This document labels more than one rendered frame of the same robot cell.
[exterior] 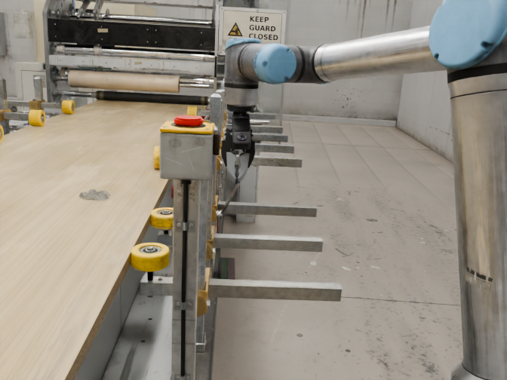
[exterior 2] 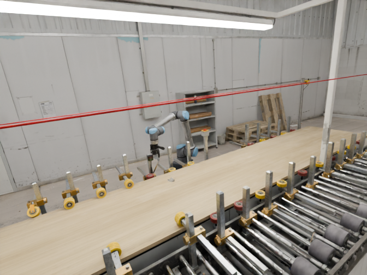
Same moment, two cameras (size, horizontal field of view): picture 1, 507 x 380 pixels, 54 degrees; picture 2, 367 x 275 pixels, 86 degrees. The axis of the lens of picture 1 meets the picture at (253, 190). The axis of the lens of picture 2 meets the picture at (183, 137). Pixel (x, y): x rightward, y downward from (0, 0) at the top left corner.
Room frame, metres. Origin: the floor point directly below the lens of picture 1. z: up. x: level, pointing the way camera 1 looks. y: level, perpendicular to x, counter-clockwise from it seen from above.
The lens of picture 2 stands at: (2.00, 2.09, 1.84)
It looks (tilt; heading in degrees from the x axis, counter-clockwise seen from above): 16 degrees down; 243
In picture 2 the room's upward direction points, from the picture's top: 5 degrees counter-clockwise
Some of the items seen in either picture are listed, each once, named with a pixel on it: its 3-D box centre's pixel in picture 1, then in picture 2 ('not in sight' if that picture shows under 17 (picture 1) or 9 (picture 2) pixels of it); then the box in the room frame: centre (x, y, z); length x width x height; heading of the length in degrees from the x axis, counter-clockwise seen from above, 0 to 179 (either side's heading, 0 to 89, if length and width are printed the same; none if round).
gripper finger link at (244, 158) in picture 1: (243, 166); not in sight; (1.33, 0.03, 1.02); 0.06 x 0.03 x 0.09; 3
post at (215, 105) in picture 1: (213, 163); (128, 175); (1.69, 0.14, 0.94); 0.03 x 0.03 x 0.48; 3
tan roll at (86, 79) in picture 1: (152, 83); not in sight; (3.77, 0.79, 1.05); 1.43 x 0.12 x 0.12; 93
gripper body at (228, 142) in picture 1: (238, 127); (154, 148); (1.34, 0.05, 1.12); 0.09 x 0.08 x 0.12; 3
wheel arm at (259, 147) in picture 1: (232, 145); (96, 181); (1.99, 0.10, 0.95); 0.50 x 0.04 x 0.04; 93
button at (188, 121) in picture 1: (188, 123); not in sight; (0.68, 0.09, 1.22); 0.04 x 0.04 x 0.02
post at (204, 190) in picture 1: (197, 263); (189, 160); (0.94, 0.11, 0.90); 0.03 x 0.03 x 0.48; 3
